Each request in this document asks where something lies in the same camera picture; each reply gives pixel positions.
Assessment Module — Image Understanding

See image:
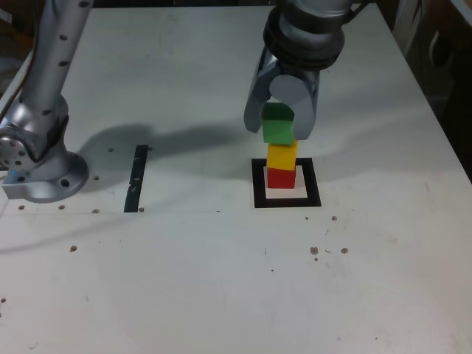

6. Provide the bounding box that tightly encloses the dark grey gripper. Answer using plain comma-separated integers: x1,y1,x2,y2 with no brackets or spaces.
243,49,322,142

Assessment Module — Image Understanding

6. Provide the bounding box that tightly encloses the green cube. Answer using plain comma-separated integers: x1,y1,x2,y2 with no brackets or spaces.
260,103,299,145

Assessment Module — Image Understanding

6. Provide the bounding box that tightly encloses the yellow cube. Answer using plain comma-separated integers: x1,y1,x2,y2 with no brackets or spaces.
266,141,299,172

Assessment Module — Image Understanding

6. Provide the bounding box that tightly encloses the red cube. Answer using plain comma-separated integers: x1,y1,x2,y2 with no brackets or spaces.
266,166,296,190

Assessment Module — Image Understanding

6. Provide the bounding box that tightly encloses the black tape square outline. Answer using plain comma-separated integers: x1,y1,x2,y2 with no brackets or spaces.
251,157,322,209

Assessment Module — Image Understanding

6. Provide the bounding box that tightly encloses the black tape strip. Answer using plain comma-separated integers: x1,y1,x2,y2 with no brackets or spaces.
123,145,149,214

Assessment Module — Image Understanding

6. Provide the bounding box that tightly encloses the white background frame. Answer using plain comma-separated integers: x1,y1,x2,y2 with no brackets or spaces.
392,0,421,57

